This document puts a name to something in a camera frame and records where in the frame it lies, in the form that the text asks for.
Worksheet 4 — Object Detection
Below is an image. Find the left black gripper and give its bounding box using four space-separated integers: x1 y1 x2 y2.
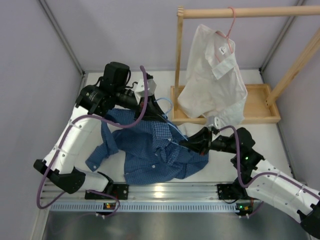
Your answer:
113 86 168 122

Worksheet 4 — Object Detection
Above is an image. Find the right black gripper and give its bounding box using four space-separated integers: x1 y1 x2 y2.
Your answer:
179 127 240 156

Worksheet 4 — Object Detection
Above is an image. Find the blue wire hanger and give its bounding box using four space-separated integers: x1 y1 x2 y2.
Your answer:
154 97 189 146

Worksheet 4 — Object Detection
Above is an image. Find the blue checkered shirt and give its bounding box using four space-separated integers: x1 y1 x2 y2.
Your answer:
85 120 209 185

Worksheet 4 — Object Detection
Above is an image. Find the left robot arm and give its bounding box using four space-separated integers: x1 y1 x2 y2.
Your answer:
33 61 165 200

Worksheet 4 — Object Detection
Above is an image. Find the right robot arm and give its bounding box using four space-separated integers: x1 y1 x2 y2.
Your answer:
179 126 320 239

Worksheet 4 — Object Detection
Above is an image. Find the white shirt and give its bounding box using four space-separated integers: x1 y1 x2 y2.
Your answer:
177 24 248 126

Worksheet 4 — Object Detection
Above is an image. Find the wooden clothes rack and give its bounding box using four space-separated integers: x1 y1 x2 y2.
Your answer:
170 5 320 125

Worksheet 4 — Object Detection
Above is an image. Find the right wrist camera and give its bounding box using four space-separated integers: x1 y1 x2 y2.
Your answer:
205 116 222 129

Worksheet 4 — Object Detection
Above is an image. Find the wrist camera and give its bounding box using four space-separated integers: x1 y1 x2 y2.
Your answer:
205 116 222 129
134 77 158 100

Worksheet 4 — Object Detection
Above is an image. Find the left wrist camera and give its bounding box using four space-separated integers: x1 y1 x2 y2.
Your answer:
134 77 158 100

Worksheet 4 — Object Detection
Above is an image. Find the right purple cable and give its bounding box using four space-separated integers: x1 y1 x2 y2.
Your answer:
217 125 320 196

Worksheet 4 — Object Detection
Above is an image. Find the aluminium mounting rail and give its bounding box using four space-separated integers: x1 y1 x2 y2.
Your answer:
41 181 253 201

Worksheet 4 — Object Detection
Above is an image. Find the pink wire hanger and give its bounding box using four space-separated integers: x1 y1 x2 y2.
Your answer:
206 7 237 67

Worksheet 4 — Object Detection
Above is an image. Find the perforated cable duct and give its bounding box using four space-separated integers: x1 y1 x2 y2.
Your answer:
50 202 249 213

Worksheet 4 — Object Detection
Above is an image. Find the left corner aluminium post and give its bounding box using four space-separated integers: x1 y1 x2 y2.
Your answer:
37 0 85 76

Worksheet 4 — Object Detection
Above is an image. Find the corner aluminium post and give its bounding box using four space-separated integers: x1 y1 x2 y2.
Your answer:
37 0 85 76
258 15 297 75

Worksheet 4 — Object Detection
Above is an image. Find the right corner aluminium post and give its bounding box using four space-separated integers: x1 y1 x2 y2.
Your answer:
258 15 297 75

